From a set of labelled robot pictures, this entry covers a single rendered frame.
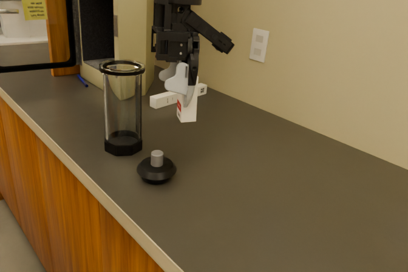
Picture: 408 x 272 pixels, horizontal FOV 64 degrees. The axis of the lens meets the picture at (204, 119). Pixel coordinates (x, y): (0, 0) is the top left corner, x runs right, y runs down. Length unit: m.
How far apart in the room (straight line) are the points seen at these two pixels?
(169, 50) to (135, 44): 0.58
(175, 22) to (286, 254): 0.47
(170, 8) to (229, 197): 0.41
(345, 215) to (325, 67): 0.51
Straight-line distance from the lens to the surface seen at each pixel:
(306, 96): 1.17
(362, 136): 1.12
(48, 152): 1.15
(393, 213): 0.85
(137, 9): 1.18
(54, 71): 1.50
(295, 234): 0.69
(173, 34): 0.62
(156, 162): 0.75
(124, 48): 1.18
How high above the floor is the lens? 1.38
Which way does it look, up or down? 24 degrees down
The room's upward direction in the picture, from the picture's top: 5 degrees clockwise
